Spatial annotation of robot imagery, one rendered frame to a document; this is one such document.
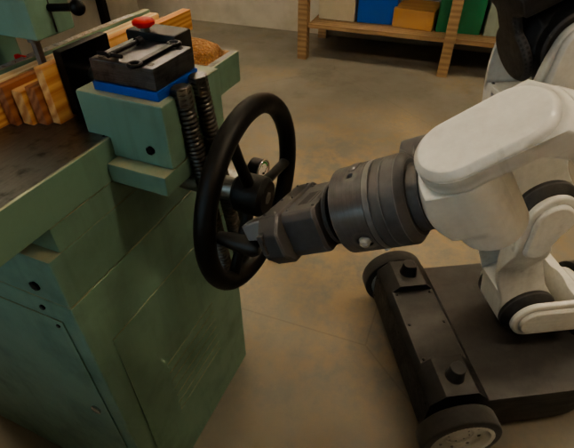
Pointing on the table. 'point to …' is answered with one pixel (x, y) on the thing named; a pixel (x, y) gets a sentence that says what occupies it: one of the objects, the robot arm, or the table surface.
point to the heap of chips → (205, 52)
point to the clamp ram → (78, 65)
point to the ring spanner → (153, 54)
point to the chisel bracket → (27, 19)
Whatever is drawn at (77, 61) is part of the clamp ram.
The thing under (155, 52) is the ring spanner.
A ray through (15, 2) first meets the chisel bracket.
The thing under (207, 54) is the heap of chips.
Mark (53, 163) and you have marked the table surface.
